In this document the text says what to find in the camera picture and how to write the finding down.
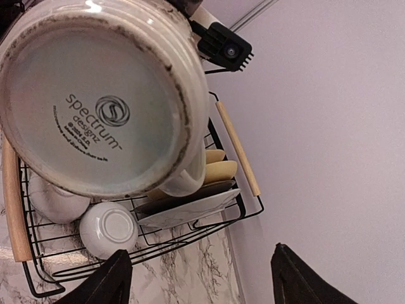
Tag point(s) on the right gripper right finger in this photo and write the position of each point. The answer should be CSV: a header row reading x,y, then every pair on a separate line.
x,y
294,281

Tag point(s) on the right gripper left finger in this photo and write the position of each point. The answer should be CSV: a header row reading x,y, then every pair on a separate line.
x,y
110,283

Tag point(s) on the white bowl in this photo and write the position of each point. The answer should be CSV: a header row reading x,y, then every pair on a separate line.
x,y
55,204
106,228

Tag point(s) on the black wire dish rack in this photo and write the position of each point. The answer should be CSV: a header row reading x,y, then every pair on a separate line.
x,y
61,259

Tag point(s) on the red teal floral plate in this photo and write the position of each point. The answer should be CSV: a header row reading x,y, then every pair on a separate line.
x,y
191,211

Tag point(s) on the plain cream yellow plate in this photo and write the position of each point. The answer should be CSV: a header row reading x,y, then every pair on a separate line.
x,y
220,171

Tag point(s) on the cream gold rimmed plate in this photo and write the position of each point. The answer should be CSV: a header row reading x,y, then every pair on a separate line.
x,y
214,155

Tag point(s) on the patterned mug yellow inside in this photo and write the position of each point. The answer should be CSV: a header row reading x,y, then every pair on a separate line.
x,y
106,98

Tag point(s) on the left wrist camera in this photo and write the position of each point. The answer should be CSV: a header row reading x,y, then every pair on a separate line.
x,y
218,44

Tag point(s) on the right aluminium frame post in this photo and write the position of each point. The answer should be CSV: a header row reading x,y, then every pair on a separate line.
x,y
252,14

